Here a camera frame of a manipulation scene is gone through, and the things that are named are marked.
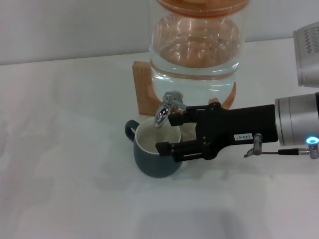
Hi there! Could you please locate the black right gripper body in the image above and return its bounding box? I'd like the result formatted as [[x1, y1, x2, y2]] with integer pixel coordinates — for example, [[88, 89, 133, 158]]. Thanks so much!
[[186, 102, 279, 160]]

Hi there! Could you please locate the chrome faucet tap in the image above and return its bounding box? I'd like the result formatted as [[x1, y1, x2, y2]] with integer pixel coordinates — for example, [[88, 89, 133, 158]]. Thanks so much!
[[154, 91, 188, 128]]

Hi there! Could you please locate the dark mug with white inside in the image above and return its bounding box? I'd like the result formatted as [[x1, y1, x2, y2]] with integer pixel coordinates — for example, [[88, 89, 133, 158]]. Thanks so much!
[[124, 117, 184, 179]]

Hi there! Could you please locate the wooden dispenser stand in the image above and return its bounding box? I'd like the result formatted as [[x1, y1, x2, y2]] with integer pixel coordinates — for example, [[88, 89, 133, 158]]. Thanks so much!
[[131, 60, 237, 117]]

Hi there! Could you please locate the glass water dispenser jar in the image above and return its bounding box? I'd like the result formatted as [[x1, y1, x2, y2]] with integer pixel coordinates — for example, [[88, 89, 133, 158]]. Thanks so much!
[[149, 4, 250, 112]]

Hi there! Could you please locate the thin cable with metal plug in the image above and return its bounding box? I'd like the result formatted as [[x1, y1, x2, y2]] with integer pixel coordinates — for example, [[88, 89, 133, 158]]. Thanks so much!
[[243, 133, 312, 158]]

